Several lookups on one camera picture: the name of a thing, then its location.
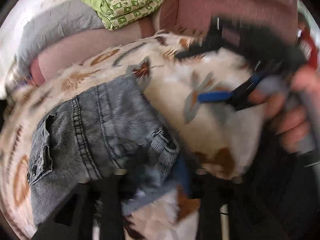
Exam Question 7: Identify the green patterned folded blanket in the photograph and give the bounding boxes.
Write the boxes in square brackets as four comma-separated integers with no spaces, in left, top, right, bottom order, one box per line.
[81,0,165,30]

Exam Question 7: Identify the pink sofa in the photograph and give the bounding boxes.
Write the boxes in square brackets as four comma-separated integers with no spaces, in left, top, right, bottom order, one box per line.
[29,0,298,85]

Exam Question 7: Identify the person's right hand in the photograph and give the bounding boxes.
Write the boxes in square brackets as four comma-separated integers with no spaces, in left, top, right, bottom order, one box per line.
[248,65,319,153]

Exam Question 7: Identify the grey denim pants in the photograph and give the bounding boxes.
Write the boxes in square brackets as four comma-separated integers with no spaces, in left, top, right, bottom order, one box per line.
[27,75,187,226]

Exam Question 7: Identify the grey quilted blanket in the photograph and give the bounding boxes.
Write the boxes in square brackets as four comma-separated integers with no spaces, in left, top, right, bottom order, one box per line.
[16,0,104,72]

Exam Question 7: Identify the leaf pattern beige blanket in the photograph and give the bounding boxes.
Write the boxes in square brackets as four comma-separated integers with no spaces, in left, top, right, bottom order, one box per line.
[1,31,264,239]

